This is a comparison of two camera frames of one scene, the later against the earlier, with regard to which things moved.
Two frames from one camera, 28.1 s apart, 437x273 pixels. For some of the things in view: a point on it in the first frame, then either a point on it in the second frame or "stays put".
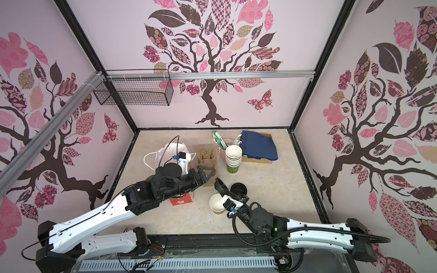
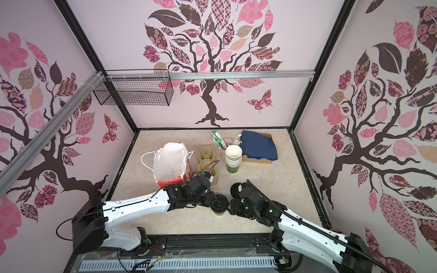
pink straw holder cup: x=222 y=151 stays put
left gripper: x=196 y=182 to x=210 y=195
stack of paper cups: x=233 y=158 stays put
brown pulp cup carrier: x=206 y=157 stays put
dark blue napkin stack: x=255 y=145 stays put
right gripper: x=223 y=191 to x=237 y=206
